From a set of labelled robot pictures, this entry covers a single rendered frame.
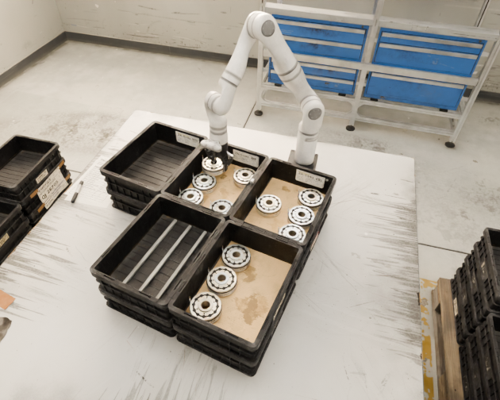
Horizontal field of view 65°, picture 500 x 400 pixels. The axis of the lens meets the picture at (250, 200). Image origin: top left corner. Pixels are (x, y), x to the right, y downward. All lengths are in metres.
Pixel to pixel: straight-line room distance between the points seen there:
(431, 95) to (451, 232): 1.11
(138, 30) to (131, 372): 3.94
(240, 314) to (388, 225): 0.83
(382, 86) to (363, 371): 2.43
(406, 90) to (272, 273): 2.33
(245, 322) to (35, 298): 0.80
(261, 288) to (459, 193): 2.19
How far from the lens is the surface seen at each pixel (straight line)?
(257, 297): 1.36
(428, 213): 3.02
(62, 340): 1.56
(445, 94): 3.47
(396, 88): 3.41
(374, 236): 1.77
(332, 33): 3.24
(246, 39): 1.55
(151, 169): 1.83
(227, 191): 1.68
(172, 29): 4.61
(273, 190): 1.69
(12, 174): 2.60
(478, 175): 3.53
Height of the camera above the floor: 2.00
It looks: 45 degrees down
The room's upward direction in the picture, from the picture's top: 2 degrees clockwise
